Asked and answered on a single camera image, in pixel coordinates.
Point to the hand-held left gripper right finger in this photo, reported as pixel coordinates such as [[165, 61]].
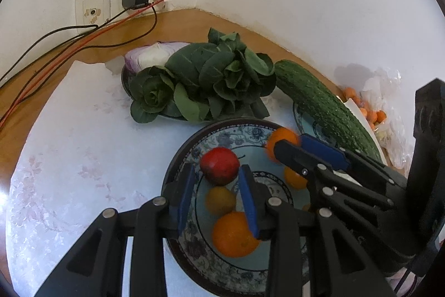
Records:
[[247, 203]]

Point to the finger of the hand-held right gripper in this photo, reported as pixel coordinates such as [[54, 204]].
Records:
[[292, 156], [323, 151]]

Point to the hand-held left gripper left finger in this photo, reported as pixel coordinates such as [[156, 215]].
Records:
[[186, 199]]

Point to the yellow-brown round fruit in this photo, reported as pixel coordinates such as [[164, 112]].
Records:
[[219, 201]]

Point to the red apple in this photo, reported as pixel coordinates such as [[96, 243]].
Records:
[[219, 166]]

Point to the large blue patterned plate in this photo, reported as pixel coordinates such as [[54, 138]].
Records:
[[201, 255]]

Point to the small blue patterned plate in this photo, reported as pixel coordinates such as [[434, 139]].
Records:
[[306, 123]]

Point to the green cucumber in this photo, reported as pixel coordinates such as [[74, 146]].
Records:
[[313, 98]]

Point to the pile of small tangerines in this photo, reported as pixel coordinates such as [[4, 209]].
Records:
[[372, 116]]

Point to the bunch of dark leafy greens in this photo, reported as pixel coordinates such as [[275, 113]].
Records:
[[215, 74]]

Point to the white floral tablecloth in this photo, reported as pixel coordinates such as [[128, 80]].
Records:
[[87, 144]]

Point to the cut purple cabbage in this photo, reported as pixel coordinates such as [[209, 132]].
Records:
[[153, 57]]

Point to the white antenna wall socket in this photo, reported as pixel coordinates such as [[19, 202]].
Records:
[[100, 4]]

